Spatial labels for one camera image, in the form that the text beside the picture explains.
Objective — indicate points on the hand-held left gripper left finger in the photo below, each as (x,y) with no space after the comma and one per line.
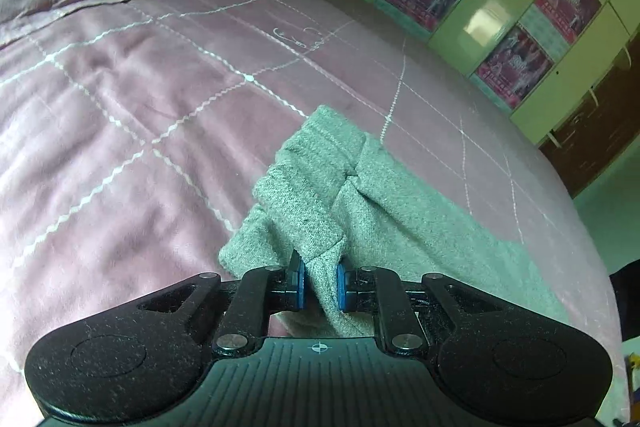
(298,283)

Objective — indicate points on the brown wooden door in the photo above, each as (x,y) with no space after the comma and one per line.
(600,132)

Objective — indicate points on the black chair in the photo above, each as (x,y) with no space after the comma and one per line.
(627,302)

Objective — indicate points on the pink quilted bed cover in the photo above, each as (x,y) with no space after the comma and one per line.
(150,117)

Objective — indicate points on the green knitted cloth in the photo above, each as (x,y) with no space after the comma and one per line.
(400,217)

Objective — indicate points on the green wardrobe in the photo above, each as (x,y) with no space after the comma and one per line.
(480,12)

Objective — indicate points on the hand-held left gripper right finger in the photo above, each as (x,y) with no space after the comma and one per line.
(343,288)

